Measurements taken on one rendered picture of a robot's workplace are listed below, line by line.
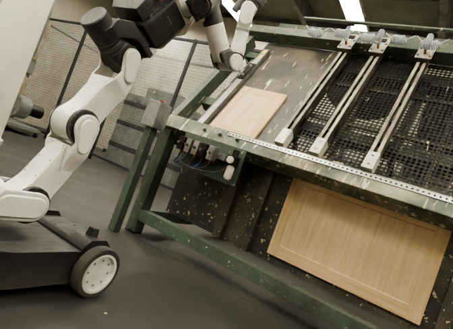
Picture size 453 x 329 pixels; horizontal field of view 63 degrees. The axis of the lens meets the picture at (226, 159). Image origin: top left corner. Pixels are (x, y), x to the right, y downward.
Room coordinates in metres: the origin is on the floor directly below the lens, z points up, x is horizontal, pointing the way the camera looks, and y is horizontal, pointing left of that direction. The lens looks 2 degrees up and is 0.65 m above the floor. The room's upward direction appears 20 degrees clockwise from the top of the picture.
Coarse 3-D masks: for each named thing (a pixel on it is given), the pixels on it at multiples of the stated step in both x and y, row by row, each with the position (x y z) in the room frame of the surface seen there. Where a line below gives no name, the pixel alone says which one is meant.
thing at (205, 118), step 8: (264, 56) 2.96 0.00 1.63; (256, 64) 2.90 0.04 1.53; (240, 80) 2.80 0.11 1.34; (232, 88) 2.75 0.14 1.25; (224, 96) 2.71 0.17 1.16; (216, 104) 2.67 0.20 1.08; (208, 112) 2.63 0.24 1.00; (216, 112) 2.66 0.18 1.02; (200, 120) 2.59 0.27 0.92; (208, 120) 2.61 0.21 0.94
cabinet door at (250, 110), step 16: (240, 96) 2.70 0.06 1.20; (256, 96) 2.66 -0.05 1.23; (272, 96) 2.61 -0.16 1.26; (224, 112) 2.62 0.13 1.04; (240, 112) 2.58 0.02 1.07; (256, 112) 2.54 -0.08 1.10; (272, 112) 2.50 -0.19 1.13; (224, 128) 2.50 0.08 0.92; (240, 128) 2.47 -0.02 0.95; (256, 128) 2.43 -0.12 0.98
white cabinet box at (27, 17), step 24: (0, 0) 5.02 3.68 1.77; (24, 0) 4.73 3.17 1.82; (48, 0) 4.97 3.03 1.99; (0, 24) 4.59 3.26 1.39; (24, 24) 4.82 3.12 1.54; (0, 48) 4.68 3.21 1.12; (24, 48) 4.92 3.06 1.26; (0, 72) 4.77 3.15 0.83; (24, 72) 5.01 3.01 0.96; (0, 96) 4.86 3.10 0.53; (0, 120) 4.95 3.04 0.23
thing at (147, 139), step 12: (144, 132) 2.50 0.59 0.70; (144, 144) 2.48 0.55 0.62; (144, 156) 2.50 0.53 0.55; (132, 168) 2.49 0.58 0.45; (132, 180) 2.47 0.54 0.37; (132, 192) 2.51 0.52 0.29; (120, 204) 2.48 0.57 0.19; (120, 216) 2.48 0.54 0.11; (108, 228) 2.50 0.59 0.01; (120, 228) 2.52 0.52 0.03
